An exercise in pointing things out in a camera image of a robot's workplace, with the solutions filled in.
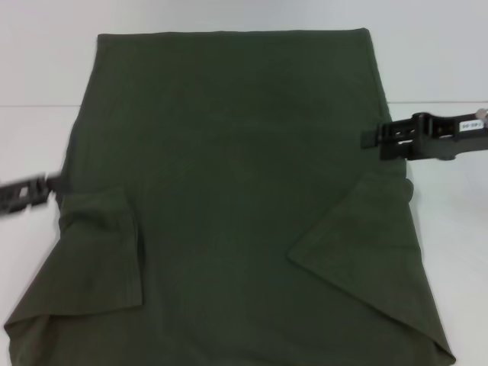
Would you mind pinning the dark green t-shirt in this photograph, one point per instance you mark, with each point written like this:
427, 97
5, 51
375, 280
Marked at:
236, 171

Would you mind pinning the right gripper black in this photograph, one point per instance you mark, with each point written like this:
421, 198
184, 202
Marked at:
442, 135

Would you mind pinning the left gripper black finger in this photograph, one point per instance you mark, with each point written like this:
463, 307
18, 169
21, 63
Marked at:
23, 194

